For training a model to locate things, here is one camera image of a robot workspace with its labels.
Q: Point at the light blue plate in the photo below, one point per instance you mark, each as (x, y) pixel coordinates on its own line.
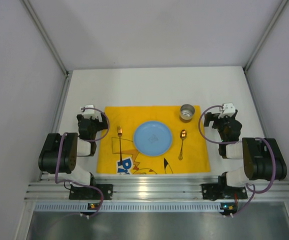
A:
(152, 138)

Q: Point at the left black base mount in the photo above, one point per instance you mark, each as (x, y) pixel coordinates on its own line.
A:
(86, 193)

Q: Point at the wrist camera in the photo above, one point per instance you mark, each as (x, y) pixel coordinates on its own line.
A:
(227, 110)
(88, 111)

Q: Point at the aluminium corner post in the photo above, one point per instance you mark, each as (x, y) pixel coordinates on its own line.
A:
(44, 35)
(282, 6)

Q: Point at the metal cup with brown base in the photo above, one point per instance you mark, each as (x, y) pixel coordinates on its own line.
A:
(187, 112)

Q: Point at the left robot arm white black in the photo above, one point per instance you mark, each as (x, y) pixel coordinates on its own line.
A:
(59, 153)

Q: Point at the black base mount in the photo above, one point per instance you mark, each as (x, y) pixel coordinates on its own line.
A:
(215, 191)
(86, 193)

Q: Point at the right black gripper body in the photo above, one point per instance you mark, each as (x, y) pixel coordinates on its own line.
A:
(219, 119)

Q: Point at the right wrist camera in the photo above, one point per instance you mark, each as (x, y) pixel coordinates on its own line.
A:
(227, 110)

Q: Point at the gold spoon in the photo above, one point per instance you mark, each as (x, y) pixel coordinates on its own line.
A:
(183, 136)

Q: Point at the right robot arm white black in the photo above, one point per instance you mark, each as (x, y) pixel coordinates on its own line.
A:
(262, 158)

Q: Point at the slotted cable duct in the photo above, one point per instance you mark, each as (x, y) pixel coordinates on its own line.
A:
(130, 207)

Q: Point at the aluminium rail frame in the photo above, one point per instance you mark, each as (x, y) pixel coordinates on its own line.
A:
(148, 188)

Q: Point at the rose gold fork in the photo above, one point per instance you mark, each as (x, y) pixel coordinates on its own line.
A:
(119, 134)

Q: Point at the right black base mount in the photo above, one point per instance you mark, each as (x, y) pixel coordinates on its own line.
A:
(215, 191)

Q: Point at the left aluminium corner post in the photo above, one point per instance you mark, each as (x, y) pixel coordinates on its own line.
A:
(44, 35)

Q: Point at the yellow cartoon placemat cloth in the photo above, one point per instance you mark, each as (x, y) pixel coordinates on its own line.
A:
(195, 154)

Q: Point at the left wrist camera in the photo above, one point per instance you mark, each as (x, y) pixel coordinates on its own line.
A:
(88, 111)

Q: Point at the right aluminium corner post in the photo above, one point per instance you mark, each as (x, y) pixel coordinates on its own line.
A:
(282, 6)

